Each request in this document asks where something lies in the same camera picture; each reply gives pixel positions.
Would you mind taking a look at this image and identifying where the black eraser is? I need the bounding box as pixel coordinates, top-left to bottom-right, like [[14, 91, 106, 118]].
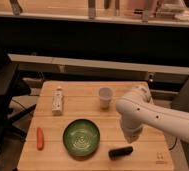
[[108, 146, 133, 158]]

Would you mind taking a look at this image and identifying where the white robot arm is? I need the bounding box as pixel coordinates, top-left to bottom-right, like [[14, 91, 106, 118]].
[[116, 86, 189, 143]]

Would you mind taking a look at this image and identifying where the white plastic cup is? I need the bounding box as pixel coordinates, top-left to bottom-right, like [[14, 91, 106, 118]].
[[98, 87, 113, 109]]

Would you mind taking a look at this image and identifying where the white tube package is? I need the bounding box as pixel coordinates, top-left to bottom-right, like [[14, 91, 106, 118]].
[[52, 87, 63, 116]]

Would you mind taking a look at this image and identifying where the green round plate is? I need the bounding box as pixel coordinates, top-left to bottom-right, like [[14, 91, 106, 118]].
[[63, 119, 100, 157]]

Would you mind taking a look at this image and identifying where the orange carrot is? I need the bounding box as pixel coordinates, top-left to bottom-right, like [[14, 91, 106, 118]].
[[37, 127, 44, 150]]

